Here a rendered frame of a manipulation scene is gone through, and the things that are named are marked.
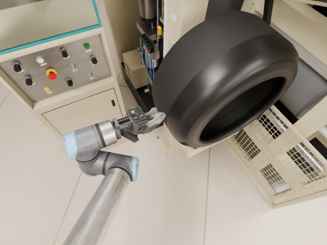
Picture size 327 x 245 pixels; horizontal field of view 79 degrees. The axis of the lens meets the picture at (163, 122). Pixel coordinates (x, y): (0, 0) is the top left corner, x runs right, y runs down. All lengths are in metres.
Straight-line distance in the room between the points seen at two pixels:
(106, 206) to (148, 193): 1.33
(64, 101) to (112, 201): 0.90
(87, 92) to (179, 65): 0.80
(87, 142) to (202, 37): 0.52
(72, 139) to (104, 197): 0.21
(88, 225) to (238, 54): 0.63
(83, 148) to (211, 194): 1.48
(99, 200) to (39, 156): 1.77
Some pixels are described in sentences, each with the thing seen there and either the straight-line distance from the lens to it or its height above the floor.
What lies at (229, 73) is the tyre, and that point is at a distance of 0.66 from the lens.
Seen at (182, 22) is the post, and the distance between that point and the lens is 0.94.
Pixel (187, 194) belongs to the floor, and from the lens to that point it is 1.94.
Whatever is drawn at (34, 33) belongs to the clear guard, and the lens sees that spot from 1.13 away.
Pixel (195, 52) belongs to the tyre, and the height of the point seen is 1.44.
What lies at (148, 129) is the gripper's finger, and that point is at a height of 1.23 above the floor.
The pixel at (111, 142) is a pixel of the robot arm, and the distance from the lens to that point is 0.71.
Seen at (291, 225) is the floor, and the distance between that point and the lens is 2.21.
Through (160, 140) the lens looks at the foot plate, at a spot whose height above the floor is 0.01.
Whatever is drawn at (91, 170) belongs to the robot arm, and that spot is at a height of 1.17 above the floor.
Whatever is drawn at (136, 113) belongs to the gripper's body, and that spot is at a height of 1.29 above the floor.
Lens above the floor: 1.90
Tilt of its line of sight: 60 degrees down
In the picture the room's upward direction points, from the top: 2 degrees clockwise
